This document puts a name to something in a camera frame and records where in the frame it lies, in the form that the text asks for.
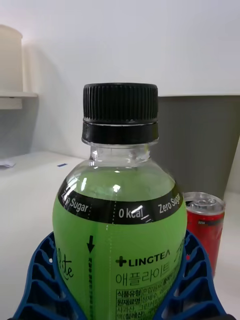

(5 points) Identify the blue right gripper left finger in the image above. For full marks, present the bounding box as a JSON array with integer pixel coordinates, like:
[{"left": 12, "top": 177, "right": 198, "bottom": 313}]
[{"left": 7, "top": 231, "right": 88, "bottom": 320}]

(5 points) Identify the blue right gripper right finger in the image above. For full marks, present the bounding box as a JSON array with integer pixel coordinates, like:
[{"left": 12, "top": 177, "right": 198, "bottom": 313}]
[{"left": 154, "top": 229, "right": 237, "bottom": 320}]

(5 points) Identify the green label plastic bottle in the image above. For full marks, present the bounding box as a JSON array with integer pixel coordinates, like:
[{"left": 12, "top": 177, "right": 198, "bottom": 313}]
[{"left": 52, "top": 83, "right": 188, "bottom": 320}]

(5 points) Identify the red drink can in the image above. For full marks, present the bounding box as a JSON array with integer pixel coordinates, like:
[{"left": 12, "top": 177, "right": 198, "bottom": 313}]
[{"left": 183, "top": 191, "right": 226, "bottom": 277}]

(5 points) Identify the white paper scrap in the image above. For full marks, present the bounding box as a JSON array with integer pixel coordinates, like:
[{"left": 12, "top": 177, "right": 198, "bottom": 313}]
[{"left": 0, "top": 159, "right": 17, "bottom": 169}]

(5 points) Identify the grey plastic waste bin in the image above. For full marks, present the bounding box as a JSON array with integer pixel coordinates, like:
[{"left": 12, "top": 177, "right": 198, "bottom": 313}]
[{"left": 149, "top": 94, "right": 240, "bottom": 201}]

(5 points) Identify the white cylindrical container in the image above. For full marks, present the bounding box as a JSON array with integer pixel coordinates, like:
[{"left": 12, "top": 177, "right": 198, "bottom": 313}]
[{"left": 0, "top": 24, "right": 25, "bottom": 93}]

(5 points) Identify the white wall shelf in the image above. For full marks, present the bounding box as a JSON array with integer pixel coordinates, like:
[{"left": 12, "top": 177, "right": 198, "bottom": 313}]
[{"left": 0, "top": 90, "right": 39, "bottom": 110}]

